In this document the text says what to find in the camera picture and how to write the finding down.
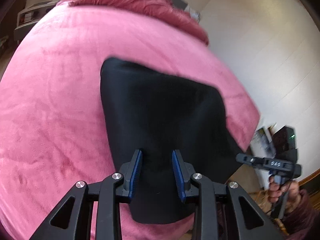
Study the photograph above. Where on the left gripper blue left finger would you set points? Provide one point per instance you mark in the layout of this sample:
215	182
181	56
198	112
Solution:
71	218

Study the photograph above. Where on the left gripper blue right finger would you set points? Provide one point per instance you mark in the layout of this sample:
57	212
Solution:
222	211

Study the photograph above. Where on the black embroidered pants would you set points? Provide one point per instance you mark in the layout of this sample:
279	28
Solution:
157	114

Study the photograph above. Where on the person right hand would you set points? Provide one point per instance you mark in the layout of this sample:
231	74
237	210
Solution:
275	191

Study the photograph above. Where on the pink bed sheet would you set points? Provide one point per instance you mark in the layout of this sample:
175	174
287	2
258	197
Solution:
53	130

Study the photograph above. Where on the dark grey headboard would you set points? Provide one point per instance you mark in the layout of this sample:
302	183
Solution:
180	4

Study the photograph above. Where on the dark pink duvet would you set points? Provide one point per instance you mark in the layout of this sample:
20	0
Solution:
158	18

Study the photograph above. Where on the white low bedside shelf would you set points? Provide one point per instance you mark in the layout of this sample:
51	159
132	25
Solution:
28	18

